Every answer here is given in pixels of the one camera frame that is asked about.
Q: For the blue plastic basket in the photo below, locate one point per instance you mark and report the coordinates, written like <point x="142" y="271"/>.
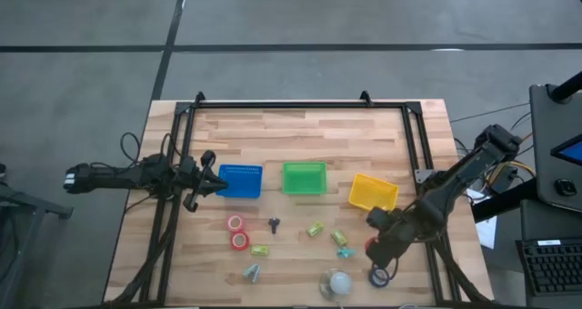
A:
<point x="239" y="184"/>

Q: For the green staples box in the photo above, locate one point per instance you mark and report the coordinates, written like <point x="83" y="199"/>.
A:
<point x="339" y="237"/>
<point x="315" y="228"/>
<point x="259" y="250"/>

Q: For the small black screw piece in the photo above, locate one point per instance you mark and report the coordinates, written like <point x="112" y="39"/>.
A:
<point x="273" y="222"/>

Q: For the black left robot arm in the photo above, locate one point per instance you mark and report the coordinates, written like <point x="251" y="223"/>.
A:
<point x="113" y="177"/>

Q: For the white dome table camera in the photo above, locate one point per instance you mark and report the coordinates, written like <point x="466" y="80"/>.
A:
<point x="340" y="282"/>

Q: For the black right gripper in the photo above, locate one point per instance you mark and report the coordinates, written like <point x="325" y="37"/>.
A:
<point x="391" y="229"/>

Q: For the black aluminium table frame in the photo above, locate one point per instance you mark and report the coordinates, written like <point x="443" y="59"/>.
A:
<point x="295" y="104"/>

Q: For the green plastic basket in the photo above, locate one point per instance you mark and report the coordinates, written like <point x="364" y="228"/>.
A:
<point x="304" y="179"/>

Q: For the yellow plastic basket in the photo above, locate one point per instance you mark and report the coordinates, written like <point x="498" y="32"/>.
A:
<point x="373" y="193"/>

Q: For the black computer mouse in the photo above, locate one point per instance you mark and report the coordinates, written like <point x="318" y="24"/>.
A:
<point x="565" y="187"/>

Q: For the black pole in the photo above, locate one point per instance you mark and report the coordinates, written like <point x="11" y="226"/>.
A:
<point x="568" y="88"/>

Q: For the black keyboard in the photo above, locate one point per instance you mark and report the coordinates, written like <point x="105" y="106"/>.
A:
<point x="554" y="268"/>

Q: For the teal staple remover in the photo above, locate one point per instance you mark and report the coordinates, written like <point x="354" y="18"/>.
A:
<point x="345" y="253"/>

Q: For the red tape roll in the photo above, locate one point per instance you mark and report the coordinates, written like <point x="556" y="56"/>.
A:
<point x="229" y="223"/>
<point x="369" y="244"/>
<point x="232" y="241"/>

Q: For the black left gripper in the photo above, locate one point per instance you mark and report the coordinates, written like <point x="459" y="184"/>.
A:
<point x="193" y="177"/>

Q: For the grey metal stand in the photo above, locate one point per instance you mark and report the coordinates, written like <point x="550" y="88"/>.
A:
<point x="27" y="202"/>

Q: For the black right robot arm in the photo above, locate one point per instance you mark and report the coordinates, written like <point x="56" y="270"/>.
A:
<point x="454" y="186"/>

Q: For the grey metal mounting plate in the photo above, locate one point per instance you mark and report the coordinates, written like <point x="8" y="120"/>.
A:
<point x="423" y="176"/>

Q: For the blue tablet screen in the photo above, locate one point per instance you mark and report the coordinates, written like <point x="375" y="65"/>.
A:
<point x="574" y="152"/>

